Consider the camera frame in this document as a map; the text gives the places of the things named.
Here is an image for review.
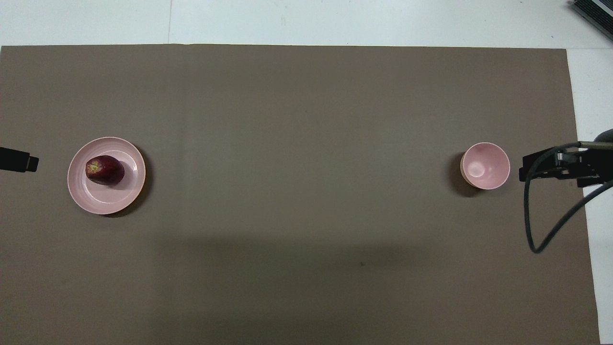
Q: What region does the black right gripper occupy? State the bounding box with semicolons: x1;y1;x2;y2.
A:
519;149;613;188

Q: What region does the dark red apple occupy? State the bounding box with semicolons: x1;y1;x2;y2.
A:
86;155;125;186

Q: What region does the pink bowl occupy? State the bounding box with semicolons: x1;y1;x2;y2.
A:
460;142;511;190

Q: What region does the pink plate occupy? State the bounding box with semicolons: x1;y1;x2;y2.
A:
68;137;146;215

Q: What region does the black ribbed device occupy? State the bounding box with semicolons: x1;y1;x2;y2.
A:
569;0;613;29

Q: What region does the brown table mat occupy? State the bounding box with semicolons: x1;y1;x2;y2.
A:
0;44;601;345

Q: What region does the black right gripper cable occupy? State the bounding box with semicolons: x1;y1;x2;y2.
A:
523;141;613;254

